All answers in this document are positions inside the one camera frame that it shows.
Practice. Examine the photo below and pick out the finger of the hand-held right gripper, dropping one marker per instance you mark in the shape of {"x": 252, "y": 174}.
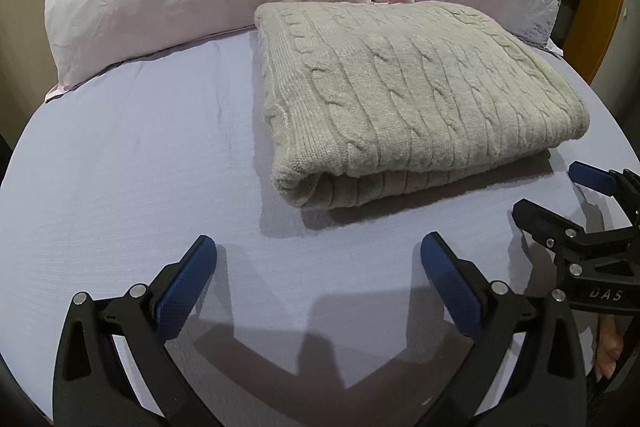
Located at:
{"x": 592, "y": 179}
{"x": 547, "y": 227}

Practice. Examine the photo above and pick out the person's right hand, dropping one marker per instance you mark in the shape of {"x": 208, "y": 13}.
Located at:
{"x": 609, "y": 349}

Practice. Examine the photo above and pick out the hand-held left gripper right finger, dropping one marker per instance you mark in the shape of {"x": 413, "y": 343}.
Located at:
{"x": 450, "y": 279}

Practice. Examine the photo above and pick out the lavender bed sheet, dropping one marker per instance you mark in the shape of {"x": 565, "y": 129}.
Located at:
{"x": 150, "y": 167}

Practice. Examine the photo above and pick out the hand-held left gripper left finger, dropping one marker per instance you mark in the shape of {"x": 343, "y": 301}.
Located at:
{"x": 182, "y": 279}

